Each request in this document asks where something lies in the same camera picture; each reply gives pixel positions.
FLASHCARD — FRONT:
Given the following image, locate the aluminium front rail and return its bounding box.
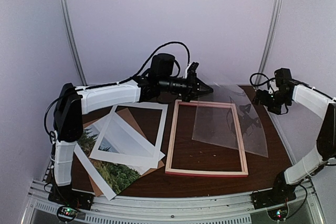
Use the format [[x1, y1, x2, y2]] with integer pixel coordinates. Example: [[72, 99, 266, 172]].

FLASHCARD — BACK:
[[26, 174, 323, 224]]

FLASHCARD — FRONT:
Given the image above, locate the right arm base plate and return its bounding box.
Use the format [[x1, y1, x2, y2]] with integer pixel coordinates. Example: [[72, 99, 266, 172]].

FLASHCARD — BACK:
[[251, 189, 296, 209]]

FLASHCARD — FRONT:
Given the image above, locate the white mat board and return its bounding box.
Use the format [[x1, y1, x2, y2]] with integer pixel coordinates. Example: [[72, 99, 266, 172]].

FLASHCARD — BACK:
[[90, 102, 168, 168]]

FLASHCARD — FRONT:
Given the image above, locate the landscape photo print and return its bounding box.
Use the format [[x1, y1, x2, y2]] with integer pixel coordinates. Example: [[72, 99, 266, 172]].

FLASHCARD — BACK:
[[73, 115, 166, 201]]

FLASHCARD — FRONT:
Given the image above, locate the clear acrylic sheet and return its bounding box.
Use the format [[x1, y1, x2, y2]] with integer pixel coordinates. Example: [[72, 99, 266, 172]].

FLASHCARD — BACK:
[[192, 85, 268, 158]]

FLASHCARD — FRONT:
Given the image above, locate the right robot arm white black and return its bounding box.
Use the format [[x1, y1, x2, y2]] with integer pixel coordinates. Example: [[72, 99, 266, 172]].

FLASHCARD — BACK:
[[249, 68, 335, 204]]

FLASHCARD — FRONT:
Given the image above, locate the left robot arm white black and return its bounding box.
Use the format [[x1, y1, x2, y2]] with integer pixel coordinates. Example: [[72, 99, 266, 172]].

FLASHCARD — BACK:
[[47, 53, 214, 205]]

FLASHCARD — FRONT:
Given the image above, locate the brown backing board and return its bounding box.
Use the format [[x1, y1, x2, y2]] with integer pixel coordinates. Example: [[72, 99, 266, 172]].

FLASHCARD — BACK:
[[78, 108, 166, 197]]

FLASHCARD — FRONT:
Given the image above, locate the right aluminium corner post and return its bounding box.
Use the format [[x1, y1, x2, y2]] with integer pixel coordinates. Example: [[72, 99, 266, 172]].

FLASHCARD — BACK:
[[258, 0, 283, 73]]

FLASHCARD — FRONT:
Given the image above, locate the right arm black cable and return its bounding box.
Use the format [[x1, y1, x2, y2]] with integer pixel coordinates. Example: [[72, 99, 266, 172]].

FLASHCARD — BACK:
[[249, 72, 275, 88]]

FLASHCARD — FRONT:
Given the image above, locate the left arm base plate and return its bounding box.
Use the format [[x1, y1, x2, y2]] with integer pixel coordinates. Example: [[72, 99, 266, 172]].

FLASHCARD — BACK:
[[48, 190, 94, 210]]

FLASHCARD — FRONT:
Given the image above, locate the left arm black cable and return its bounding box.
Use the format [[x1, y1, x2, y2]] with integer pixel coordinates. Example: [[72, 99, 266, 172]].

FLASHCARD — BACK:
[[131, 41, 191, 83]]

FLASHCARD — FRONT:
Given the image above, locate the left aluminium corner post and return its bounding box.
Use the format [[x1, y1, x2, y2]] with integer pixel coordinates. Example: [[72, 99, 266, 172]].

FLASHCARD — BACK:
[[60, 0, 87, 86]]

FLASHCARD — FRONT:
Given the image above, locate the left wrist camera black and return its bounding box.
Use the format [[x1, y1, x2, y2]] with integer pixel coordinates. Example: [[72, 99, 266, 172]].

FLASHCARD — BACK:
[[183, 62, 199, 78]]

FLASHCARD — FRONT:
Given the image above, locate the wooden picture frame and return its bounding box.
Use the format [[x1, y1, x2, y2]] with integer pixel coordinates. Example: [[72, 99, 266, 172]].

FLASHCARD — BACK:
[[164, 100, 249, 177]]

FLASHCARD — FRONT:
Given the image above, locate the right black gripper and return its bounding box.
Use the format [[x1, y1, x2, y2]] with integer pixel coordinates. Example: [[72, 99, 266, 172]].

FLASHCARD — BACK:
[[252, 89, 290, 114]]

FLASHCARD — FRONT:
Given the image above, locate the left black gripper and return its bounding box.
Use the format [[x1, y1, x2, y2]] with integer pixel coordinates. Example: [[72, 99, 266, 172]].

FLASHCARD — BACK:
[[160, 71, 214, 102]]

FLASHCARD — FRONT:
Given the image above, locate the aluminium corner post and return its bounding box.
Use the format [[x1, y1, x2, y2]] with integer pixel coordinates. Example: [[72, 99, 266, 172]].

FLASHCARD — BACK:
[[60, 0, 87, 86], [258, 0, 283, 73]]

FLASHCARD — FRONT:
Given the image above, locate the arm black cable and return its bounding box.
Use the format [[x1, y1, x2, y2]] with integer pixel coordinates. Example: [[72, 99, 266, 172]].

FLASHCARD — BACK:
[[131, 41, 191, 83], [249, 72, 275, 88]]

